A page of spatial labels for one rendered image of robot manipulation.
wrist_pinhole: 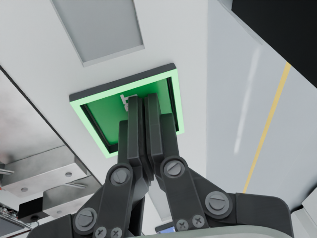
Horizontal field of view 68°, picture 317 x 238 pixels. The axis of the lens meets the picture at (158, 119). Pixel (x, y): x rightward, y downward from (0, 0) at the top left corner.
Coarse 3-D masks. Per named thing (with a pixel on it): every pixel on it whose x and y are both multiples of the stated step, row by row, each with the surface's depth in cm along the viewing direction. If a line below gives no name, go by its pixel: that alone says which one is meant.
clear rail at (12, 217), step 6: (0, 204) 29; (0, 210) 29; (6, 210) 30; (12, 210) 31; (0, 216) 30; (6, 216) 30; (12, 216) 31; (18, 222) 32; (24, 222) 33; (36, 222) 35; (30, 228) 34
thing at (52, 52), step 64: (0, 0) 8; (64, 0) 9; (128, 0) 10; (192, 0) 10; (0, 64) 10; (64, 64) 10; (128, 64) 11; (192, 64) 13; (64, 128) 13; (192, 128) 17
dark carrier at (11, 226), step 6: (0, 222) 31; (6, 222) 32; (12, 222) 32; (0, 228) 32; (6, 228) 33; (12, 228) 33; (18, 228) 34; (24, 228) 35; (0, 234) 34; (6, 234) 34
